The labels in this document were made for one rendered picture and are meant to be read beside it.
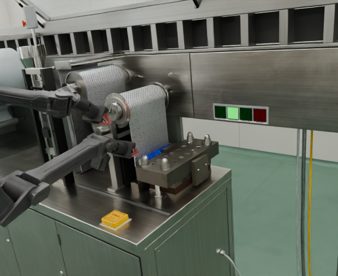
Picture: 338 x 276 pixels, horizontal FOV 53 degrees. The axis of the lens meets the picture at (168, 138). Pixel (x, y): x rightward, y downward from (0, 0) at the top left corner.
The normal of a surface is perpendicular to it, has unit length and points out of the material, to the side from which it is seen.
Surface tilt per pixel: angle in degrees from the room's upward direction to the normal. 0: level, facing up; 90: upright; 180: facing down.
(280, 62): 90
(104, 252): 90
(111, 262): 90
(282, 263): 0
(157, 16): 90
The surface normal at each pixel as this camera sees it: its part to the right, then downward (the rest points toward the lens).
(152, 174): -0.60, 0.30
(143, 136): 0.79, 0.12
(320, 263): -0.09, -0.95
